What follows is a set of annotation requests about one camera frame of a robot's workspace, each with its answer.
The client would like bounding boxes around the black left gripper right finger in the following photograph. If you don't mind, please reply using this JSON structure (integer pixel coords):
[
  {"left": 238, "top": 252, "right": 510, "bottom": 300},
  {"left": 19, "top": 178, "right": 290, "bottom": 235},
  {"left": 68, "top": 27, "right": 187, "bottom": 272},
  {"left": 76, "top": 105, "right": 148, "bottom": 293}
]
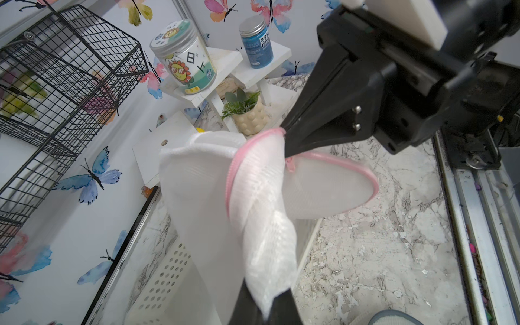
[{"left": 268, "top": 289, "right": 303, "bottom": 325}]

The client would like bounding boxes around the green lidded glass jar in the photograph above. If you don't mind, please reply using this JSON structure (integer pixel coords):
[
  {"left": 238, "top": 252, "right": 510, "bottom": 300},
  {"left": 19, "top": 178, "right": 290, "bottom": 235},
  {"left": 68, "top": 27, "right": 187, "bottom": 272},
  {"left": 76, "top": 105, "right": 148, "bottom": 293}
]
[{"left": 150, "top": 19, "right": 217, "bottom": 95}]

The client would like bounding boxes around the white mesh laundry bag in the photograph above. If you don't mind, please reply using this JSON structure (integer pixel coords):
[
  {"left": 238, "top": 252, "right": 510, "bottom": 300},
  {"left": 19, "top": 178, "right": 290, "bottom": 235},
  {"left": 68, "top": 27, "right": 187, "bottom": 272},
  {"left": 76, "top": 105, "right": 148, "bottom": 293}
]
[{"left": 349, "top": 310, "right": 423, "bottom": 325}]

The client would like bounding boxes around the cream bubble plant pot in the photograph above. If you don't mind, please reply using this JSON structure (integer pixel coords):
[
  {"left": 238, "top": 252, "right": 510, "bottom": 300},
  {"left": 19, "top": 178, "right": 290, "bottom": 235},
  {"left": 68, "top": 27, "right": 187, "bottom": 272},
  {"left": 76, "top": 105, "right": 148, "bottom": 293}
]
[{"left": 232, "top": 101, "right": 270, "bottom": 136}]

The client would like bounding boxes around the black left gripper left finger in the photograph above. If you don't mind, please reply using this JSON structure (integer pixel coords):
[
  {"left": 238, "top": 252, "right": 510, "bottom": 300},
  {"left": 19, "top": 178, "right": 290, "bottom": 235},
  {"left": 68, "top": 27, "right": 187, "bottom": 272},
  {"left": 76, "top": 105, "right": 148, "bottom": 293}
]
[{"left": 228, "top": 281, "right": 267, "bottom": 325}]

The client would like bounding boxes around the black wire wall basket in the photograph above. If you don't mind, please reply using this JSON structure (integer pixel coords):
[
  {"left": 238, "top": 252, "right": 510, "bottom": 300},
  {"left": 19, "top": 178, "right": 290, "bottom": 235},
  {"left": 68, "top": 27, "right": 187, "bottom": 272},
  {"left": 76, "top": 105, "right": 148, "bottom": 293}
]
[{"left": 1, "top": 4, "right": 148, "bottom": 249}]

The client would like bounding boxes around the white tiered wooden shelf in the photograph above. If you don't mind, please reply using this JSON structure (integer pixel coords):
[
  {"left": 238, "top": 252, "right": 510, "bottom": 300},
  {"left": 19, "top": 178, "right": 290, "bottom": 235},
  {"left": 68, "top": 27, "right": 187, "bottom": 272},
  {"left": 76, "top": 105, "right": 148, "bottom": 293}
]
[{"left": 133, "top": 42, "right": 297, "bottom": 188}]

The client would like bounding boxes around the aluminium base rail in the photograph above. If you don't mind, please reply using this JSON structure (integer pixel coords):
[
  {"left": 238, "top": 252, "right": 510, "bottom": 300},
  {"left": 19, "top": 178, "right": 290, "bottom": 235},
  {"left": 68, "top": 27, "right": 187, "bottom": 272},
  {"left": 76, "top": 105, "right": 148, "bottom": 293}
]
[{"left": 433, "top": 133, "right": 519, "bottom": 324}]

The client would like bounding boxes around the green artificial plant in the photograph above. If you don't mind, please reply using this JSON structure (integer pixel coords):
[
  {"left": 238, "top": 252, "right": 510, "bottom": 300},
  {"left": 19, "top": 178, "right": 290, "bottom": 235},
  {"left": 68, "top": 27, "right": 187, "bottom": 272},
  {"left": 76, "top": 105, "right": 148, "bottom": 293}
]
[{"left": 222, "top": 88, "right": 261, "bottom": 120}]

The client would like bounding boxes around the blue granule jar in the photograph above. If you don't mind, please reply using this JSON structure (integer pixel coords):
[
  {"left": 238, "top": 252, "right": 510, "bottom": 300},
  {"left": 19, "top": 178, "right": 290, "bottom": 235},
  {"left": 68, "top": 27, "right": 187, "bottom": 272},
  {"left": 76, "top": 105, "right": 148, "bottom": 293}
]
[{"left": 238, "top": 16, "right": 274, "bottom": 69}]

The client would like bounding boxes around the white perforated plastic basket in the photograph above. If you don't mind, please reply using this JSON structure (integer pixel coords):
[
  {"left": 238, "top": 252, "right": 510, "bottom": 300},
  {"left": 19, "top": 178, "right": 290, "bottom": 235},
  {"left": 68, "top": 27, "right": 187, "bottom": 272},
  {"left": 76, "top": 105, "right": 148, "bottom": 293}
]
[{"left": 123, "top": 219, "right": 322, "bottom": 325}]

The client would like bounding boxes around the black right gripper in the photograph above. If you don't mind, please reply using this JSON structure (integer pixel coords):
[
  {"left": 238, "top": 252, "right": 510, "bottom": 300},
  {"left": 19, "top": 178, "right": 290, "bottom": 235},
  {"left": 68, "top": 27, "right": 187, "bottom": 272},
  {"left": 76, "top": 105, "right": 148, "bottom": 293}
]
[{"left": 281, "top": 4, "right": 519, "bottom": 158}]

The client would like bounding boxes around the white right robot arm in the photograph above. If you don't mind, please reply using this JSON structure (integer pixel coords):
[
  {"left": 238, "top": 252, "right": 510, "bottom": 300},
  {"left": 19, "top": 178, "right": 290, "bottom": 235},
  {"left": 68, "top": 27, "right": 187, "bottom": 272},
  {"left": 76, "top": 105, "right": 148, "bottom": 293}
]
[{"left": 281, "top": 1, "right": 519, "bottom": 157}]

